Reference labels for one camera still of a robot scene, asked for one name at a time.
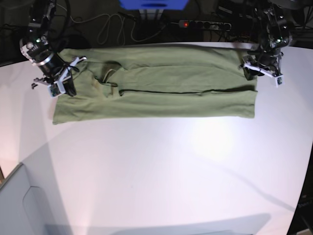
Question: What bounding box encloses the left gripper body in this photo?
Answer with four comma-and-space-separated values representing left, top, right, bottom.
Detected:
239, 50, 284, 78

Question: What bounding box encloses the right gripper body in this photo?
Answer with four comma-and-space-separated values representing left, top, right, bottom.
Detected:
31, 53, 87, 89

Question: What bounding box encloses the green T-shirt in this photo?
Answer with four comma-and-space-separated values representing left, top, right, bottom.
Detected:
52, 45, 258, 124

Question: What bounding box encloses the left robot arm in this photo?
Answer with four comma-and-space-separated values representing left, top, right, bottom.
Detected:
239, 0, 305, 87

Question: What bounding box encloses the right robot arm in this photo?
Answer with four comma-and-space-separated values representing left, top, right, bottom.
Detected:
19, 0, 87, 98

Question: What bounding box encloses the white power strip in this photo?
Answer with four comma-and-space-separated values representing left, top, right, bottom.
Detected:
178, 20, 232, 31

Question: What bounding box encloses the blue plastic bin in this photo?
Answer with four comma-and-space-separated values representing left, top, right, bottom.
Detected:
119, 0, 188, 10

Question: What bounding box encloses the grey panel at table corner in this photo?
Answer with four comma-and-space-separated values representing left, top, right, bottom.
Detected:
0, 163, 73, 235

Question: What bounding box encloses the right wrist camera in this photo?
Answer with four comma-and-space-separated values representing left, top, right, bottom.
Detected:
47, 81, 66, 98

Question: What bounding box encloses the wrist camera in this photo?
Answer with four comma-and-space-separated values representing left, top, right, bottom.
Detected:
47, 81, 66, 98
274, 75, 285, 88

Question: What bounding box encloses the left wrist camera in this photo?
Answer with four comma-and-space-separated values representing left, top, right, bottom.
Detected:
274, 75, 285, 88

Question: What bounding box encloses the grey cable on floor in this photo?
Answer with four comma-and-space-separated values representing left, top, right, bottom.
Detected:
66, 13, 167, 45

